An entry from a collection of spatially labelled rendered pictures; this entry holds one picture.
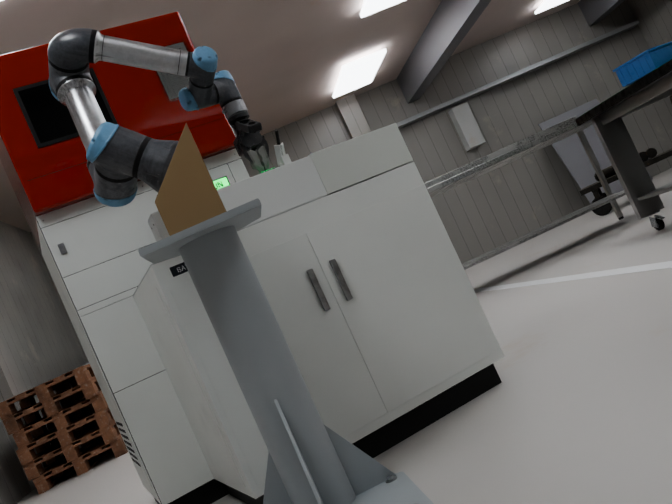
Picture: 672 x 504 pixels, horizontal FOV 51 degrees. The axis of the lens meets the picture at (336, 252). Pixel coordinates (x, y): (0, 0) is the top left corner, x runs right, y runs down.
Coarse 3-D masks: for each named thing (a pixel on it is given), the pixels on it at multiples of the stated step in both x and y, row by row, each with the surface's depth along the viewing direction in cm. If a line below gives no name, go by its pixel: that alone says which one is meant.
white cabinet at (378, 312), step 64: (384, 192) 237; (256, 256) 216; (320, 256) 224; (384, 256) 232; (448, 256) 240; (192, 320) 206; (320, 320) 219; (384, 320) 227; (448, 320) 235; (192, 384) 219; (320, 384) 215; (384, 384) 222; (448, 384) 231; (256, 448) 205; (384, 448) 223
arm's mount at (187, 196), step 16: (192, 144) 178; (176, 160) 177; (192, 160) 178; (176, 176) 177; (192, 176) 178; (208, 176) 178; (160, 192) 176; (176, 192) 177; (192, 192) 177; (208, 192) 178; (160, 208) 176; (176, 208) 176; (192, 208) 177; (208, 208) 177; (224, 208) 178; (176, 224) 176; (192, 224) 176
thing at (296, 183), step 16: (304, 160) 229; (256, 176) 222; (272, 176) 224; (288, 176) 226; (304, 176) 228; (224, 192) 217; (240, 192) 219; (256, 192) 221; (272, 192) 223; (288, 192) 225; (304, 192) 226; (320, 192) 228; (272, 208) 222; (288, 208) 223; (160, 224) 208
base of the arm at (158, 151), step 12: (144, 144) 184; (156, 144) 185; (168, 144) 186; (144, 156) 183; (156, 156) 183; (168, 156) 183; (144, 168) 184; (156, 168) 183; (144, 180) 187; (156, 180) 186
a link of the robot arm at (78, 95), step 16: (48, 64) 210; (64, 80) 208; (80, 80) 209; (64, 96) 209; (80, 96) 207; (80, 112) 205; (96, 112) 206; (80, 128) 203; (96, 128) 202; (96, 176) 193; (96, 192) 198; (112, 192) 194; (128, 192) 197
